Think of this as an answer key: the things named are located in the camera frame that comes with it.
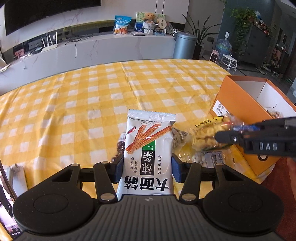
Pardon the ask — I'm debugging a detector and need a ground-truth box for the white flat snack packet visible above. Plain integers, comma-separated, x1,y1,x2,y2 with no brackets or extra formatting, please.
180,149,235,168

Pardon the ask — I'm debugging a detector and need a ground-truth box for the teddy bear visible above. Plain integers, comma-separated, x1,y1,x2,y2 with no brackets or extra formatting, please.
142,13,156,23

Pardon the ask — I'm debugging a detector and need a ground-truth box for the yellow checkered tablecloth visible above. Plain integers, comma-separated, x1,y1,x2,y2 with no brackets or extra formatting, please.
1,60,227,187

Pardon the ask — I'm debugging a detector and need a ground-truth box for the blue water jug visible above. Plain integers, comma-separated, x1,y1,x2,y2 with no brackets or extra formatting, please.
215,31,232,59

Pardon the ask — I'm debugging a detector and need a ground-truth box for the blue snack bag on counter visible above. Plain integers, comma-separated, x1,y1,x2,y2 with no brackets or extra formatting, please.
113,15,132,35

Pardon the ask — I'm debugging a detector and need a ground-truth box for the orange cardboard box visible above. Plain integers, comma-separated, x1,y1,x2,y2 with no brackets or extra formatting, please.
209,75,296,176

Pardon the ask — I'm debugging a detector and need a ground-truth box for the dark blue cabinet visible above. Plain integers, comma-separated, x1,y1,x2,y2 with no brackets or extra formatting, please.
241,26,270,67

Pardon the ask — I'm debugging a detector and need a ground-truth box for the small cola bottle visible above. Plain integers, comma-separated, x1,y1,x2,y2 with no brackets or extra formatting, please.
111,132,126,162

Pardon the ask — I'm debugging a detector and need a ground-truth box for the white TV console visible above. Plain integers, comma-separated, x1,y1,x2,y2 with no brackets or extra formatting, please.
1,34,176,94

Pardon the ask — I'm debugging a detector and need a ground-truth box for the black television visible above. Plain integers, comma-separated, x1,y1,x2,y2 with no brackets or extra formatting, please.
4,0,101,35

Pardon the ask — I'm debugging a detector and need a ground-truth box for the hanging vine plant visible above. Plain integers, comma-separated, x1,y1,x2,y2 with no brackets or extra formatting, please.
231,8,256,51

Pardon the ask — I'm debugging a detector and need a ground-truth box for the potted green plant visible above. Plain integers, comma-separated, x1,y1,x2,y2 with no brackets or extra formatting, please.
182,14,221,60

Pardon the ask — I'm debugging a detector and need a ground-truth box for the grey-blue trash bin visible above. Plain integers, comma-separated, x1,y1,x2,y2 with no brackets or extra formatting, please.
173,32,197,59

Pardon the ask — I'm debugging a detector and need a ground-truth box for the white round stool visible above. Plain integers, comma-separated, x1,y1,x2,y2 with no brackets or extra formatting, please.
221,54,238,72

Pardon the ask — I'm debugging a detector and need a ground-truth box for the clear nut snack bag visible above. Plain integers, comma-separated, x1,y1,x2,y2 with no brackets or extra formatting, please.
171,128,191,151

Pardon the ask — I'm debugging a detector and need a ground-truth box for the yellow puffed snack bag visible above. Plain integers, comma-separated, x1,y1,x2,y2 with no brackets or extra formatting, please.
189,113,243,152

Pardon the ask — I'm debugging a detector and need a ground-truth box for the white wifi router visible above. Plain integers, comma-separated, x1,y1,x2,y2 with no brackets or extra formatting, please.
41,32,58,52

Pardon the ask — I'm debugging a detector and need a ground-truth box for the white spicy strip snack bag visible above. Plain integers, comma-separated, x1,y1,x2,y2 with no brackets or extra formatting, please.
116,109,176,198

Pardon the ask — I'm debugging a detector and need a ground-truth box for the round wooden sign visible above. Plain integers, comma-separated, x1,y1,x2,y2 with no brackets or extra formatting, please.
157,18,167,30

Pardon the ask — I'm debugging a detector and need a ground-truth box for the pink small stool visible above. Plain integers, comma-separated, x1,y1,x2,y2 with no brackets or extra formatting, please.
209,50,219,63

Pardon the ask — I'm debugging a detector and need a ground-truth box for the green white box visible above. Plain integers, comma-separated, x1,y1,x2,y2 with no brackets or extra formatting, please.
136,11,166,23

